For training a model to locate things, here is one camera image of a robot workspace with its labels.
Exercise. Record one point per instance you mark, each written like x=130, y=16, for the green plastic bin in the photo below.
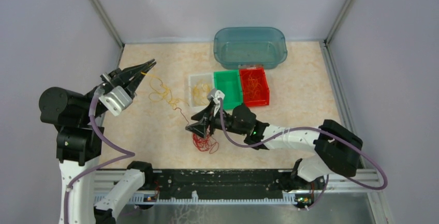
x=229, y=83

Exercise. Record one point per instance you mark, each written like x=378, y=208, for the blue transparent plastic tub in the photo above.
x=239, y=47

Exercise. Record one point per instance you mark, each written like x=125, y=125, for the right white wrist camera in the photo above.
x=215, y=96

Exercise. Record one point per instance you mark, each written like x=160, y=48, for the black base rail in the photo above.
x=170, y=186

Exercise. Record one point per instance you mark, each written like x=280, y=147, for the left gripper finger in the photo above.
x=133, y=83
x=130, y=72

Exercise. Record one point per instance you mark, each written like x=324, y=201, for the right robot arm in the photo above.
x=335, y=149

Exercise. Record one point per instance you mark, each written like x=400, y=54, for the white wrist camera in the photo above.
x=116, y=101
x=215, y=96

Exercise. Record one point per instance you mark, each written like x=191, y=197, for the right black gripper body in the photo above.
x=215, y=121

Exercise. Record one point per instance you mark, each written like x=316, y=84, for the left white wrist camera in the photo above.
x=116, y=101

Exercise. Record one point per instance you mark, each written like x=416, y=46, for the red plastic bin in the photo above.
x=255, y=87

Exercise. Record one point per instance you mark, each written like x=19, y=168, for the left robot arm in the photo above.
x=79, y=143

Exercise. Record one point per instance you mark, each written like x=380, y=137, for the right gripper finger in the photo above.
x=199, y=128
x=207, y=112

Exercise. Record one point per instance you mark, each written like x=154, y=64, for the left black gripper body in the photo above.
x=114, y=78

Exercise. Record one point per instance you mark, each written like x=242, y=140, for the white plastic bin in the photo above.
x=199, y=86

